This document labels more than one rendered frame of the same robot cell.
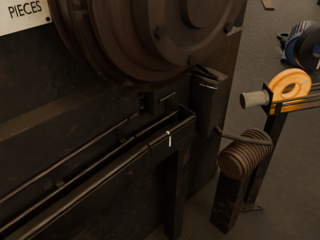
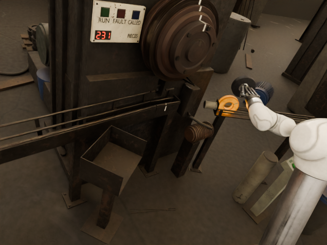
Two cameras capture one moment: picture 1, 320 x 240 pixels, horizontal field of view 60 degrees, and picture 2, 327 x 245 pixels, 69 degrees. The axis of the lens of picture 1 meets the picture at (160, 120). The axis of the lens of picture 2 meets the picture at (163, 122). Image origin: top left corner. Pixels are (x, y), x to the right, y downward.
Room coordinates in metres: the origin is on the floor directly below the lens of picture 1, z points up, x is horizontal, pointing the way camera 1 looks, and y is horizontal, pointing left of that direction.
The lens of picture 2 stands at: (-0.68, 0.03, 1.51)
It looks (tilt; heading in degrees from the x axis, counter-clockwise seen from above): 36 degrees down; 356
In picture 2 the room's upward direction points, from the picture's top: 19 degrees clockwise
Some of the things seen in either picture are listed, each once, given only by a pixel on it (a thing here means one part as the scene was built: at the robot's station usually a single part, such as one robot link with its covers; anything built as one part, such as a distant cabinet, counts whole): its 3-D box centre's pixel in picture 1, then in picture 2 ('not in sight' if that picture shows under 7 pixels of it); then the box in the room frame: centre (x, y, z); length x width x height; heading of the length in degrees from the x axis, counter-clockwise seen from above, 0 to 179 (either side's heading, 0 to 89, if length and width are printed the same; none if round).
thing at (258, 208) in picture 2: not in sight; (276, 188); (0.56, -1.00, 0.31); 0.24 x 0.16 x 0.62; 133
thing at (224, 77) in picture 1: (206, 103); (187, 99); (0.80, -0.17, 0.68); 0.11 x 0.08 x 0.24; 43
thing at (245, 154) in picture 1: (236, 185); (190, 149); (0.76, -0.34, 0.27); 0.22 x 0.13 x 0.53; 133
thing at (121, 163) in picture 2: not in sight; (107, 194); (0.10, 0.15, 0.36); 0.26 x 0.20 x 0.72; 168
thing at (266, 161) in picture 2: not in sight; (253, 178); (0.65, -0.86, 0.26); 0.12 x 0.12 x 0.52
